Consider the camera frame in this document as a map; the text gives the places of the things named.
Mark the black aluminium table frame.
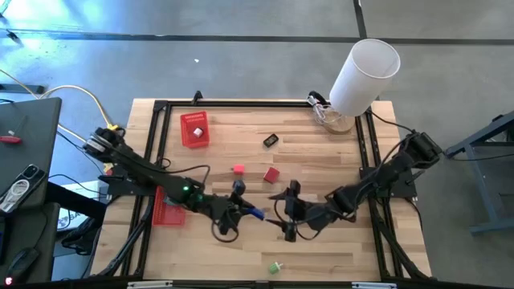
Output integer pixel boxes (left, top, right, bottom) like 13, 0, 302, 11
94, 99, 433, 282

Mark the black cable bundle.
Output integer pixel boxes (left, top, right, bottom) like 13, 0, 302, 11
59, 216, 100, 258

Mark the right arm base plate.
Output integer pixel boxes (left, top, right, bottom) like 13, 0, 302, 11
359, 166, 418, 200

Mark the red plastic mesh basket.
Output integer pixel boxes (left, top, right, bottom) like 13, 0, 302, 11
151, 185, 188, 227
179, 111, 210, 149

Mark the blue power bank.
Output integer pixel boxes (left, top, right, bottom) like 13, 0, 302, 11
245, 206, 266, 222

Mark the round wooden lamp base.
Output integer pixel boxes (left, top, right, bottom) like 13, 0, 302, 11
320, 106, 357, 136

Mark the red cube wall charger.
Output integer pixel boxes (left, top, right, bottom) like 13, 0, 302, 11
263, 166, 281, 185

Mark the black flat bar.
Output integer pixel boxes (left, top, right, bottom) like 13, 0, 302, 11
0, 83, 45, 96

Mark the white coiled lamp cable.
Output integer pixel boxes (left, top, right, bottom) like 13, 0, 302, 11
307, 91, 337, 125

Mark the blue-grey metal table stand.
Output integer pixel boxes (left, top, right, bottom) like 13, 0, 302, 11
442, 111, 514, 236

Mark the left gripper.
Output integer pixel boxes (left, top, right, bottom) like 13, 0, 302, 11
208, 179, 254, 236

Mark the yellow extension cable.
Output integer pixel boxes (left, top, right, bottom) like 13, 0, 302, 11
38, 83, 120, 133
0, 67, 116, 173

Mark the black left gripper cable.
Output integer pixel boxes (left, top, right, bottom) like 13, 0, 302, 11
160, 163, 241, 244

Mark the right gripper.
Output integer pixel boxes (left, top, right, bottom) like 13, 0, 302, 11
264, 180, 337, 243

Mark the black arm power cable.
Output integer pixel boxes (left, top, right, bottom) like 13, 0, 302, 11
369, 110, 418, 133

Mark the dark grey side desk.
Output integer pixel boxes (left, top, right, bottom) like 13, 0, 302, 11
0, 97, 63, 284

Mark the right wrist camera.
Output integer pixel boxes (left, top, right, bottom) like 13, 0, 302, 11
284, 196, 301, 221

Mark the red-handled screwdriver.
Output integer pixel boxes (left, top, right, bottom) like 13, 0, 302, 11
0, 115, 29, 145

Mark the white metal bracket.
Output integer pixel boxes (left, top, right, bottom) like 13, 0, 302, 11
127, 280, 173, 289
352, 282, 398, 289

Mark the white printed box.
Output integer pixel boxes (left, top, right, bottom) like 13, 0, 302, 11
55, 180, 101, 234

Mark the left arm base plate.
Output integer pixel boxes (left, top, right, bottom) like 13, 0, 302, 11
98, 172, 161, 197

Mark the white cylindrical lamp shade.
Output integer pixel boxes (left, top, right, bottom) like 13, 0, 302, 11
328, 38, 402, 118

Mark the smartphone in clear case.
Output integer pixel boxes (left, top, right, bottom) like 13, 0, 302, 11
0, 163, 48, 214

